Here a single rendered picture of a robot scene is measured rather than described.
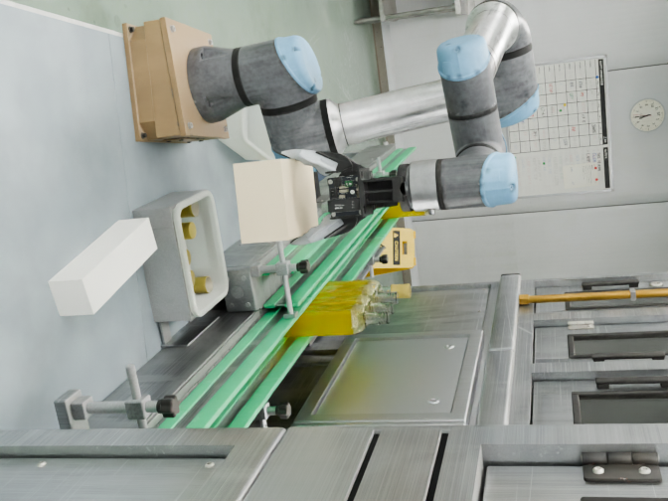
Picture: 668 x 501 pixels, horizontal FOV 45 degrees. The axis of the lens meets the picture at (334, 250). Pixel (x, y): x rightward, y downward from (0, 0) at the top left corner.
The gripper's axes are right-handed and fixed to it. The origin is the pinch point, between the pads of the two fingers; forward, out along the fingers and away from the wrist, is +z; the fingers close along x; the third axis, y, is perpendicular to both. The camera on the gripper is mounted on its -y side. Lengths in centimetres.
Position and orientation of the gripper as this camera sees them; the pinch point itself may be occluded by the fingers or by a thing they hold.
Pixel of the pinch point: (287, 198)
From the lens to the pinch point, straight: 127.1
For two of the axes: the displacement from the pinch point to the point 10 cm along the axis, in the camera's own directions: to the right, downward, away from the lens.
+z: -9.6, 0.7, 2.8
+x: 1.0, 9.9, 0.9
